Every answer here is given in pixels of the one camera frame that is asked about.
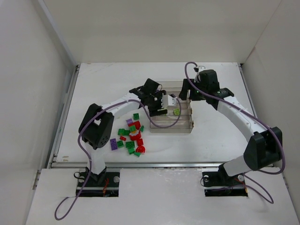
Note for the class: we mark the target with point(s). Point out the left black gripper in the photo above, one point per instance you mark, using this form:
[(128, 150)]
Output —
[(155, 107)]

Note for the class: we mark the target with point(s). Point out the purple lego round brick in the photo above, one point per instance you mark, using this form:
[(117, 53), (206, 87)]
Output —
[(129, 121)]

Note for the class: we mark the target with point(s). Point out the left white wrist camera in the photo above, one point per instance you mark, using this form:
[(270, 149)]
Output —
[(170, 101)]

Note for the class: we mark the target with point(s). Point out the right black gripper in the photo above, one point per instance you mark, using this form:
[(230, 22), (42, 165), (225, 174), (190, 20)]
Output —
[(185, 89)]

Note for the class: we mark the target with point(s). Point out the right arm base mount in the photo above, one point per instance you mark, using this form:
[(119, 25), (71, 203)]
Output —
[(217, 186)]

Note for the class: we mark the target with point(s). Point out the green lego on red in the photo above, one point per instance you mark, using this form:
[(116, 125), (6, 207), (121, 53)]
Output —
[(132, 128)]

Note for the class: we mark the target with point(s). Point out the green lego square brick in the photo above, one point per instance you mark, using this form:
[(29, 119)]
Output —
[(136, 116)]

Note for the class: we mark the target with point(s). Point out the red lego small brick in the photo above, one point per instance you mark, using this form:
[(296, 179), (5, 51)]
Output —
[(139, 142)]

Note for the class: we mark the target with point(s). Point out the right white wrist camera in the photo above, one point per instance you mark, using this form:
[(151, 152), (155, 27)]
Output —
[(197, 70)]

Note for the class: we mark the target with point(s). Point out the green lego brick lower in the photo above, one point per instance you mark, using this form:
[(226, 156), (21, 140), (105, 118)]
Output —
[(130, 144)]

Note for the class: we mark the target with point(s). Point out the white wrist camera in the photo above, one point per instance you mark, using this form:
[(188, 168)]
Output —
[(170, 101), (197, 70)]

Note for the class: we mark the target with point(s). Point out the lime lego slope brick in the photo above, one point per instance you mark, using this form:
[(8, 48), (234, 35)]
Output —
[(176, 111)]

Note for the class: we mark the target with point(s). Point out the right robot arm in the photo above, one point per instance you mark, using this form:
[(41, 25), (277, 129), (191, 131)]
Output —
[(264, 144)]

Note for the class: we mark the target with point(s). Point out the clear compartment organizer tray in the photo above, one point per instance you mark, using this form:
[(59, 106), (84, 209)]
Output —
[(185, 123)]

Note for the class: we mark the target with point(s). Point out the red lego arch piece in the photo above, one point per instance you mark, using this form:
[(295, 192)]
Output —
[(140, 149)]

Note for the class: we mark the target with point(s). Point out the red lego block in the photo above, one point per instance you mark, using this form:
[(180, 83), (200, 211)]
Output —
[(136, 124)]

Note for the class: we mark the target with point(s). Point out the green lego brick left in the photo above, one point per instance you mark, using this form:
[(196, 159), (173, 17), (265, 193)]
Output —
[(123, 132)]

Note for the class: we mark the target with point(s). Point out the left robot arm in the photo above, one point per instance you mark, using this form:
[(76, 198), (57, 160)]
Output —
[(96, 126)]

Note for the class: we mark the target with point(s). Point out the purple lego long plate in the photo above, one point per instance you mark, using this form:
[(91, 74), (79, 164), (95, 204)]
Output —
[(113, 144)]

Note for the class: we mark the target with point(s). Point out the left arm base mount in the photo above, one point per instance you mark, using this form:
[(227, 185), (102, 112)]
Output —
[(106, 184)]

